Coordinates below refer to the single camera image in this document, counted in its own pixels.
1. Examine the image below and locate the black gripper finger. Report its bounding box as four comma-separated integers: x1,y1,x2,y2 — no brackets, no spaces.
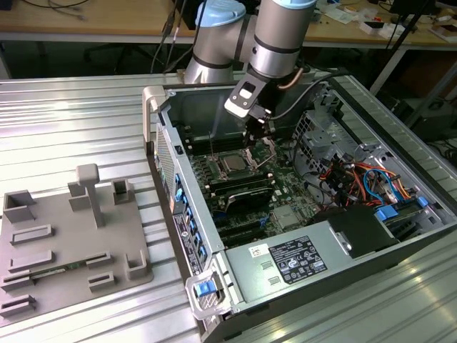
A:
256,119,275,142
243,121,258,148

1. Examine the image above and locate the silver CPU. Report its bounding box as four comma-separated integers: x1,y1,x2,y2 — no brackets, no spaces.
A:
220,154,248,173

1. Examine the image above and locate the CPU socket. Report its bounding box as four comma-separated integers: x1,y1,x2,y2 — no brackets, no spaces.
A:
213,150,253,182

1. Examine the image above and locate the black expansion slot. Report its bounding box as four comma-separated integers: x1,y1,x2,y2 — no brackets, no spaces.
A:
216,217,264,234

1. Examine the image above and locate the metal drive cage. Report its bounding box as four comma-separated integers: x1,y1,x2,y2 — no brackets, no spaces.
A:
289,109,361,179

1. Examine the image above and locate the green motherboard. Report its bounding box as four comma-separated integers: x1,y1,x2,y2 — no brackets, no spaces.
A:
187,130,324,249

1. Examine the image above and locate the black graphics card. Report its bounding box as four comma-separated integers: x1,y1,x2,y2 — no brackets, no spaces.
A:
224,187,275,216

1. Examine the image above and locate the grey open PC case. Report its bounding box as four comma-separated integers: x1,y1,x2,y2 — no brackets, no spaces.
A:
141,76,457,343

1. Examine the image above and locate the silver chipset heatsink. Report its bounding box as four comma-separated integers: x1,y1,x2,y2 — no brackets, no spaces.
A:
273,206,300,230

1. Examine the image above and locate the small white box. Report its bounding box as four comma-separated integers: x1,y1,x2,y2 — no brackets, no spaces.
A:
359,20,393,37

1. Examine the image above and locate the black plastic shroud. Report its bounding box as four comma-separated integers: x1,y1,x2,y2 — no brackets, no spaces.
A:
308,205,401,260

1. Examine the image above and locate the grey power supply unit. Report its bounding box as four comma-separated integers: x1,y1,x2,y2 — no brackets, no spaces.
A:
224,218,356,307

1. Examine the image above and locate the blue case latch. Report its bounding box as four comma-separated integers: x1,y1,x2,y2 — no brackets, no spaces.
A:
194,281,216,298

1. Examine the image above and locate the wooden desk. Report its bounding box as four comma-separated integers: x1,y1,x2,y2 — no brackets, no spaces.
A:
0,0,457,51

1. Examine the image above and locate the grey parts rack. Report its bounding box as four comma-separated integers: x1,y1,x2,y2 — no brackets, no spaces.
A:
0,163,155,324

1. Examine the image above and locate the green RAM stick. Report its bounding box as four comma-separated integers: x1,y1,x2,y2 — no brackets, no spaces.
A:
30,261,89,282

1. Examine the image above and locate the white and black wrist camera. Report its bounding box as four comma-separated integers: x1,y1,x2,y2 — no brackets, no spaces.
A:
224,80,269,119

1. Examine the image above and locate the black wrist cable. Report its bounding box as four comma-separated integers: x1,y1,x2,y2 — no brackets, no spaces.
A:
273,72,351,119

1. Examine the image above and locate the grey case handle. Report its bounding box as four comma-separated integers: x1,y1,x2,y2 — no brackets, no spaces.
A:
141,86,169,144
185,270,232,319

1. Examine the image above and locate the blue wire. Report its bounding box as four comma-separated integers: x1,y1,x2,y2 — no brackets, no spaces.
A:
363,167,398,205

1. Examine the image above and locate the orange wire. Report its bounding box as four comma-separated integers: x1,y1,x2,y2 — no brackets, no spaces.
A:
351,162,413,198

